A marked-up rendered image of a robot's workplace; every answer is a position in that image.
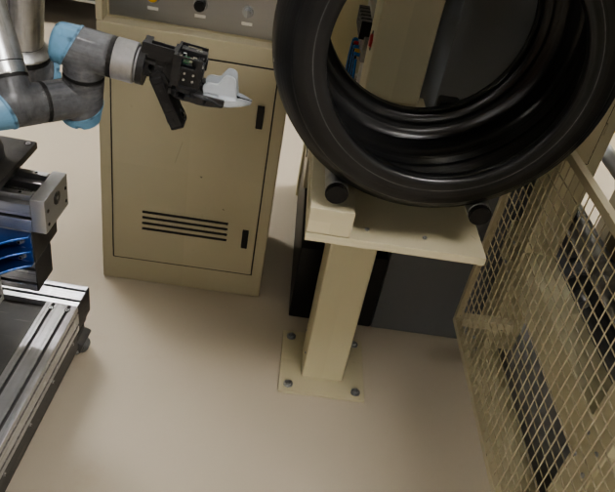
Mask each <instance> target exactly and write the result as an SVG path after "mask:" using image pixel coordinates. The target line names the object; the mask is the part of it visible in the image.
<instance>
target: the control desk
mask: <svg viewBox="0 0 615 492"><path fill-rule="evenodd" d="M95 3H96V19H97V20H96V26H97V30H99V31H102V32H106V33H109V34H113V35H116V36H120V37H123V38H127V39H130V40H134V41H137V42H141V44H143V41H144V40H145V38H146V36H147V35H150V36H154V40H155V41H158V42H162V43H165V44H169V45H172V46H177V44H180V43H181V41H184V42H186V43H190V44H193V45H197V46H200V47H204V48H207V49H209V52H208V53H209V55H208V59H209V61H208V66H207V70H206V71H205V72H204V78H207V76H208V75H210V74H214V75H218V76H221V75H223V74H224V73H225V71H226V70H227V69H228V68H233V69H235V70H236V71H237V73H238V89H239V93H241V94H243V95H244V96H246V97H248V98H249V99H251V100H252V103H251V105H247V106H242V107H233V108H226V107H223V108H217V107H208V106H201V105H197V104H194V103H191V102H185V101H181V100H180V102H181V104H182V107H183V108H184V111H185V114H186V122H185V123H184V127H183V128H181V129H178V130H174V131H173V130H171V128H170V125H169V124H168V122H167V120H166V117H165V114H164V112H163V110H162V107H161V105H160V103H159V100H158V98H157V97H156V95H155V92H154V90H153V88H152V86H151V83H150V81H149V76H147V77H146V79H145V81H144V83H143V85H139V84H135V82H134V83H132V84H130V83H127V82H123V81H120V80H116V79H113V78H109V77H104V91H103V101H104V104H103V109H102V118H101V121H100V123H99V125H100V159H101V192H102V257H103V275H106V276H113V277H121V278H128V279H135V280H141V281H148V282H156V283H163V284H170V285H177V286H184V287H191V288H198V289H205V290H212V291H220V292H227V293H233V294H240V295H247V296H255V297H259V295H260V288H261V281H262V275H263V268H264V261H265V255H266V248H267V237H268V230H269V223H270V217H271V210H272V203H273V197H274V191H275V184H276V178H277V171H278V164H279V158H280V151H281V145H282V139H283V132H284V126H285V119H286V110H285V108H284V106H283V103H282V101H281V98H280V96H279V92H278V89H277V85H276V81H275V76H274V71H273V63H272V28H273V20H274V14H275V8H276V4H277V0H95Z"/></svg>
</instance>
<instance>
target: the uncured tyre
mask: <svg viewBox="0 0 615 492"><path fill-rule="evenodd" d="M346 1H347V0H277V4H276V8H275V14H274V20H273V28H272V53H273V55H274V60H275V71H276V77H275V81H276V85H277V89H278V92H279V96H280V98H281V101H282V103H283V106H284V108H285V110H286V113H287V115H288V117H289V119H290V121H291V123H292V124H293V126H294V128H295V130H296V131H297V133H298V134H299V136H300V138H301V139H302V141H303V142H304V144H305V145H306V146H307V148H308V149H309V150H310V152H311V153H312V154H313V155H314V156H315V157H316V158H317V159H318V160H319V162H320V163H322V164H323V165H324V166H325V167H326V168H327V169H328V170H329V171H330V172H332V173H333V174H334V175H335V176H337V177H338V178H339V179H341V180H342V181H344V182H345V183H347V184H349V185H351V186H353V187H355V188H356V189H358V190H360V191H362V192H365V193H367V194H369V195H372V196H374V197H377V198H380V199H383V200H386V201H388V202H392V203H396V204H401V205H407V206H414V207H425V208H446V207H457V206H465V205H470V204H474V203H479V202H483V201H487V200H490V199H493V198H496V197H499V196H502V195H505V194H507V193H510V192H512V191H515V190H517V189H519V188H521V187H523V186H525V185H528V184H530V183H532V182H533V181H535V180H537V179H538V178H540V177H542V176H543V175H545V174H546V173H548V172H549V171H550V170H551V169H553V168H554V167H555V166H557V165H558V164H559V163H560V162H562V161H563V160H564V159H565V158H566V157H568V156H569V155H570V154H571V153H572V152H573V151H574V150H575V149H576V148H577V147H578V146H579V145H580V144H581V143H582V142H583V141H584V140H585V139H586V138H587V137H588V136H589V135H590V133H591V132H592V131H593V130H594V129H595V127H596V126H597V124H598V123H599V122H600V120H601V119H602V117H603V116H604V115H605V113H606V112H607V110H608V108H609V107H610V105H611V104H612V103H613V101H614V99H615V0H538V3H537V9H536V14H535V18H534V21H533V24H532V27H531V30H530V32H529V34H528V37H527V39H526V41H525V43H524V45H523V46H522V48H521V50H520V51H519V53H518V55H517V56H516V57H515V59H514V60H513V61H512V63H511V64H510V65H509V66H508V68H507V69H506V70H505V71H504V72H503V73H502V74H501V75H500V76H499V77H497V78H496V79H495V80H494V81H493V82H491V83H490V84H489V85H487V86H486V87H485V88H483V89H481V90H480V91H478V92H476V93H475V94H473V95H471V96H469V97H467V98H464V99H462V100H459V101H457V102H451V103H449V104H444V105H438V106H429V107H415V106H406V105H401V104H397V103H393V102H388V101H386V100H383V99H381V98H379V97H377V96H375V95H373V94H372V93H370V92H369V91H367V90H366V89H364V88H363V87H362V86H361V85H359V84H358V83H357V82H356V81H355V80H354V79H353V78H352V77H351V76H350V75H349V73H348V72H347V70H346V69H345V68H344V66H343V65H342V63H341V61H340V60H339V58H338V56H337V54H336V51H335V49H334V46H333V44H332V40H331V35H332V32H333V29H334V26H335V23H336V21H337V18H338V16H339V14H340V12H341V10H342V9H343V7H344V5H345V3H346ZM276 78H277V79H276Z"/></svg>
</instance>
